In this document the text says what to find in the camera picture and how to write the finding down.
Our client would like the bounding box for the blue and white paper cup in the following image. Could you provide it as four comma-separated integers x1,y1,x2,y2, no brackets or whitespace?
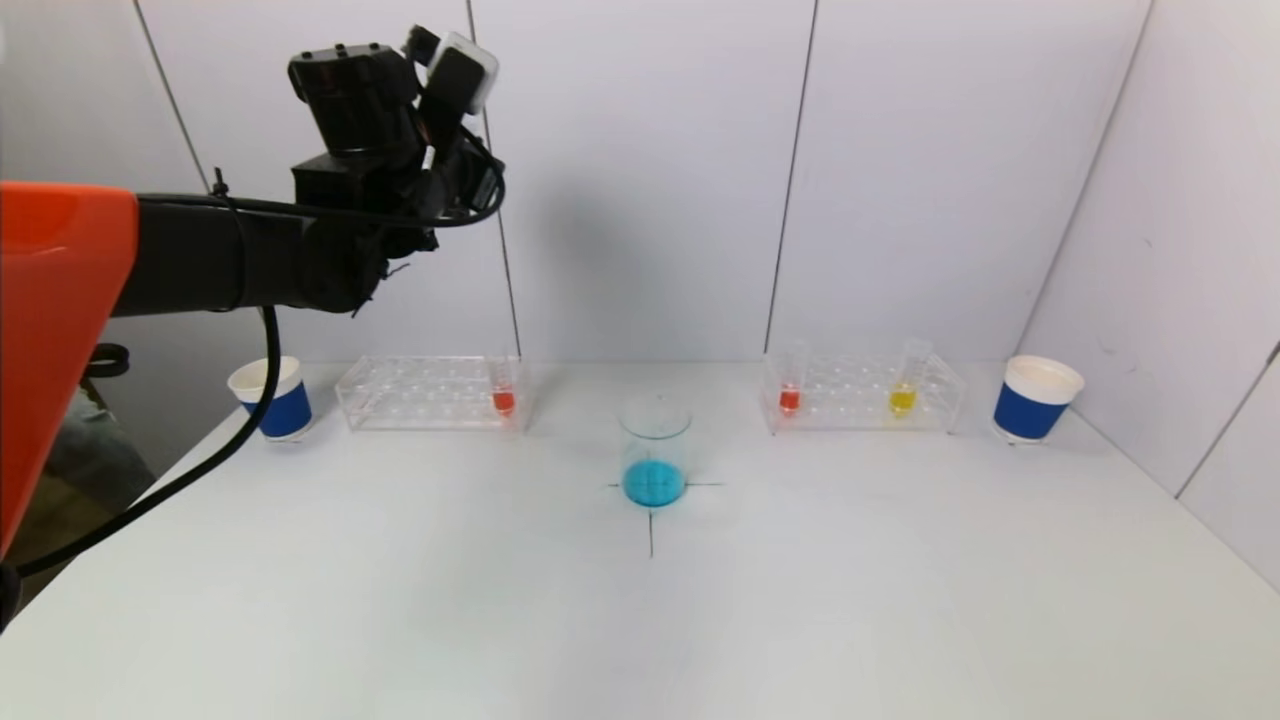
227,356,315,444
993,355,1087,445

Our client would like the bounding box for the yellow pigment test tube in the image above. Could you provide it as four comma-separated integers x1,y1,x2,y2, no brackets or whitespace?
888,337,934,420

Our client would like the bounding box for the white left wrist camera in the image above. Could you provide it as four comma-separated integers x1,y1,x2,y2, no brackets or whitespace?
423,31,500,118

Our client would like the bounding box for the person's leg in grey trousers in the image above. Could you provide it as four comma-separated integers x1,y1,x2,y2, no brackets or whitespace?
42,388,158,513

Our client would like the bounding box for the thin black left camera cable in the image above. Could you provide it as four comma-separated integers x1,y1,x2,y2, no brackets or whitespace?
210,135,508,231

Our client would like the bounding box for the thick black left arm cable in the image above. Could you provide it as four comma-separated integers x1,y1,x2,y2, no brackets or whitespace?
0,303,283,583

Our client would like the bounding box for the clear glass beaker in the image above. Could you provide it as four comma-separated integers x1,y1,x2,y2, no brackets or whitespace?
617,394,694,509

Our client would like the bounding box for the clear acrylic test tube rack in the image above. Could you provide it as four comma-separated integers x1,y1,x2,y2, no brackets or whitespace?
334,354,537,434
760,349,969,437

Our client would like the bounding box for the red pigment test tube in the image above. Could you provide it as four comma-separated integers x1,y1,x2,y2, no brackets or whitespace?
777,339,812,417
487,348,522,419

